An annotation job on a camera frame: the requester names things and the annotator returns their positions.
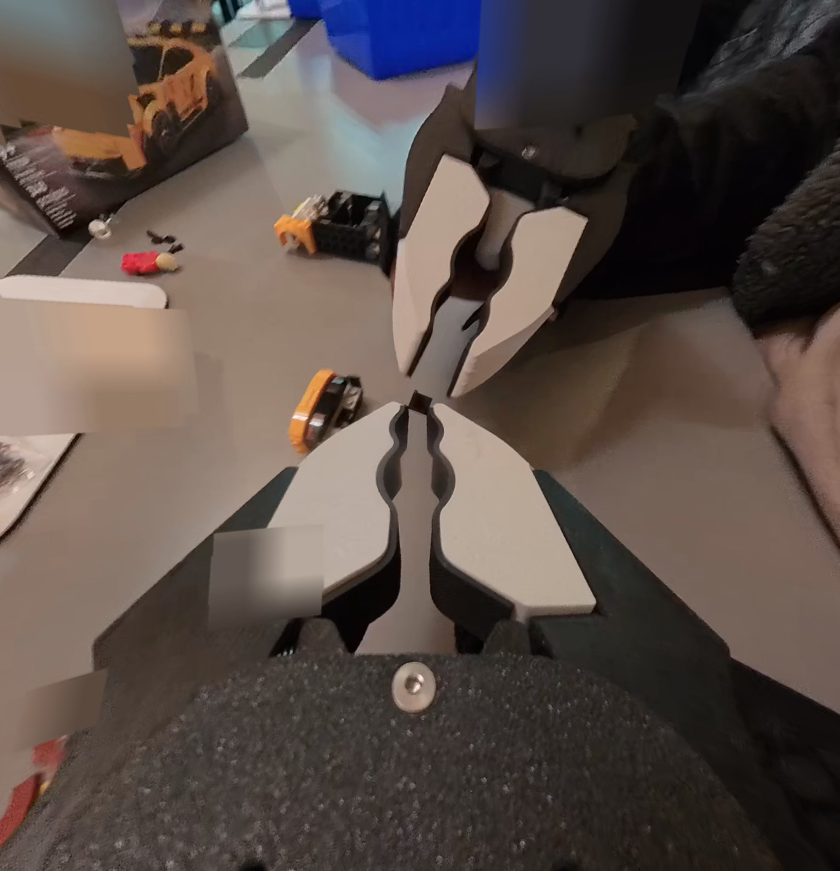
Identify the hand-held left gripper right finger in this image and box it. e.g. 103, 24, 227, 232
428, 403, 599, 651

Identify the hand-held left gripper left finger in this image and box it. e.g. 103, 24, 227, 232
269, 400, 403, 653

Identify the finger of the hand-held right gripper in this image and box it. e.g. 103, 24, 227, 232
390, 153, 492, 377
447, 204, 591, 400

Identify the orange and black lego assembly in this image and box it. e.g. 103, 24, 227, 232
290, 369, 364, 455

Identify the lego set box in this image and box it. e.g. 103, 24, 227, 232
0, 0, 251, 237

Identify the red lego minifigure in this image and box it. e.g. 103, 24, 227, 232
122, 251, 181, 276

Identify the blue storage bin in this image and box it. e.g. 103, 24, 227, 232
285, 0, 482, 81

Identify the black tape strip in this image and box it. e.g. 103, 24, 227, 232
10, 233, 88, 278
235, 19, 327, 80

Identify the clear bag of black parts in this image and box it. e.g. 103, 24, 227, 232
0, 437, 45, 506

